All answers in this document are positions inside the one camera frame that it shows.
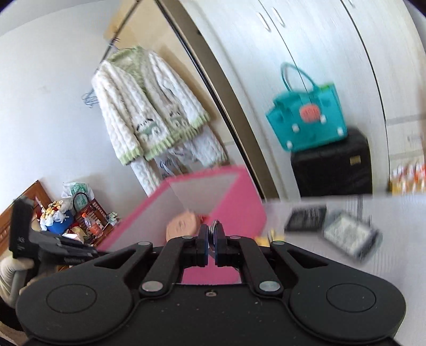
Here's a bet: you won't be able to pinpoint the white green knitted cardigan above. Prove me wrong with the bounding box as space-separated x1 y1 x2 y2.
91 46 230 197

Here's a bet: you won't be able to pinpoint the black phone battery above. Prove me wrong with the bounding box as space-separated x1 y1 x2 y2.
284 205 327 233

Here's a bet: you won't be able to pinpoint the person's left forearm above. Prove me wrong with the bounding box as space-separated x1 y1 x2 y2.
0 257 40 302

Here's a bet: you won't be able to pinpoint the blue pot with flowers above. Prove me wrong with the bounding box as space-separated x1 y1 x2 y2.
42 200 75 234

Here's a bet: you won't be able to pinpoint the yellow starfish clip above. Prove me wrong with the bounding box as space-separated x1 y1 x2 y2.
255 229 285 246

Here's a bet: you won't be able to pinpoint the green patterned bag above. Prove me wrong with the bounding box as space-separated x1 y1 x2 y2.
63 181 96 215

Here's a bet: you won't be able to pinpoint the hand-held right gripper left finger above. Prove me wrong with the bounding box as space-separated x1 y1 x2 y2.
93 224 210 299

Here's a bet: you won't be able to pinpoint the basket of small clutter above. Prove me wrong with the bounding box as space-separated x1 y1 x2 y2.
39 198 118 248

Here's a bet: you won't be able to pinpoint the bunch of keys with ring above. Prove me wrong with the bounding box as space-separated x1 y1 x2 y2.
207 219 224 251

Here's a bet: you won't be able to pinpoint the wire clothes hangers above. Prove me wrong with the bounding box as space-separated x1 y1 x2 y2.
81 87 100 108

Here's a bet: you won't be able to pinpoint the white wardrobe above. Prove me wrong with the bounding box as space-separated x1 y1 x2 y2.
180 0 426 200

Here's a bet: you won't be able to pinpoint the dark door frame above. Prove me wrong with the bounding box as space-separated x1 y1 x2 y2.
156 0 281 201

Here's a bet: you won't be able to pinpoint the peach round toy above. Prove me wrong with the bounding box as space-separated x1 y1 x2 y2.
165 209 201 243

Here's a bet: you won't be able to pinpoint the black hard case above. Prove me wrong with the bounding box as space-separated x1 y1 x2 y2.
290 126 373 198

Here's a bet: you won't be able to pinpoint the pink storage box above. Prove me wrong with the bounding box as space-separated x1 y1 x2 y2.
96 165 267 285

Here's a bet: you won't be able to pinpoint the small grey battery case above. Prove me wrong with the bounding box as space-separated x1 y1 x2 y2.
322 209 382 265

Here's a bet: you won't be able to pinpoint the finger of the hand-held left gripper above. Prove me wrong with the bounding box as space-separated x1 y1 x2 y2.
33 231 109 267

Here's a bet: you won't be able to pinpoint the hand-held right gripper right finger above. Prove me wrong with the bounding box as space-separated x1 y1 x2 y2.
213 225 328 297

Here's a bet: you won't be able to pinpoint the teal felt handbag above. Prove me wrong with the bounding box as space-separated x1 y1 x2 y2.
265 62 349 153

